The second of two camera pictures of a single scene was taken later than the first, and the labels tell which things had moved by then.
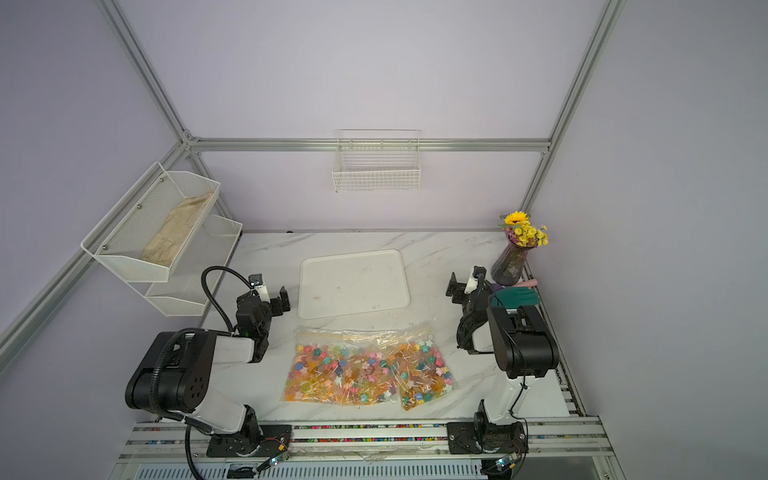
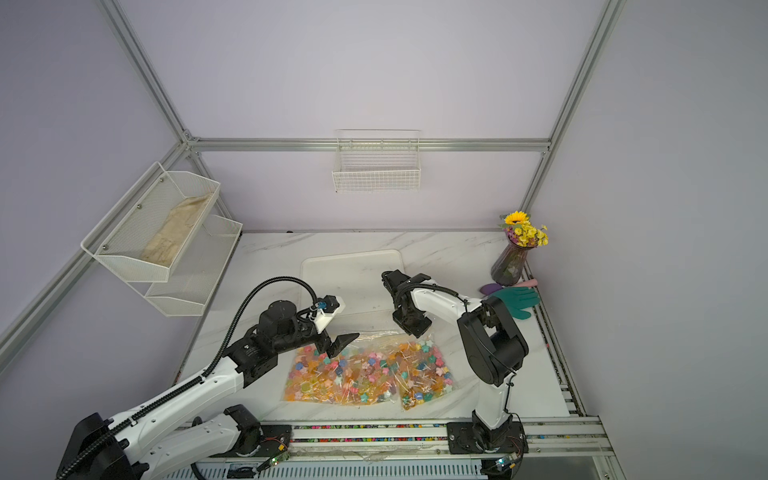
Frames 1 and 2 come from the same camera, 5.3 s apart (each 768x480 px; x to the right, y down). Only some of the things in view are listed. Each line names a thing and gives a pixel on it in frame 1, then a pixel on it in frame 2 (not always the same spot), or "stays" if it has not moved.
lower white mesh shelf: x=199 y=269 stays
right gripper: x=458 y=289 → x=419 y=328
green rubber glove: x=514 y=297 stays
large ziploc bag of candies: x=343 y=366 stays
